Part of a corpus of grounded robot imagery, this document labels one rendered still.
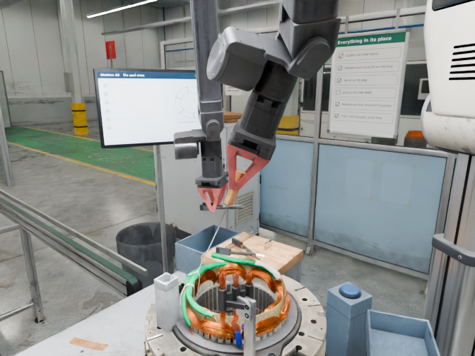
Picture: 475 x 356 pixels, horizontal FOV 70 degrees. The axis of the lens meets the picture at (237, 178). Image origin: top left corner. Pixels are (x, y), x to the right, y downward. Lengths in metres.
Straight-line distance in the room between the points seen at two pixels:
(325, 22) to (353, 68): 2.38
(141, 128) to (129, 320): 0.80
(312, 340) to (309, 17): 0.47
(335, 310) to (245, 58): 0.61
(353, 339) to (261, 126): 0.56
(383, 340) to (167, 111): 1.23
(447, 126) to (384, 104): 1.99
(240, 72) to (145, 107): 1.15
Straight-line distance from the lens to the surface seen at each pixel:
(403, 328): 0.78
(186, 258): 0.98
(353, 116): 2.82
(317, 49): 0.45
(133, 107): 1.58
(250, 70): 0.47
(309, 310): 0.68
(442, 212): 2.80
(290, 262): 0.90
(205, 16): 0.82
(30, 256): 2.54
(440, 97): 0.78
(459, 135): 0.75
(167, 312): 0.61
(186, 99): 1.63
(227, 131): 2.81
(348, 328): 0.85
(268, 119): 0.50
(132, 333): 1.16
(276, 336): 0.60
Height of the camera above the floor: 1.49
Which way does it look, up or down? 15 degrees down
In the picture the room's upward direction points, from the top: straight up
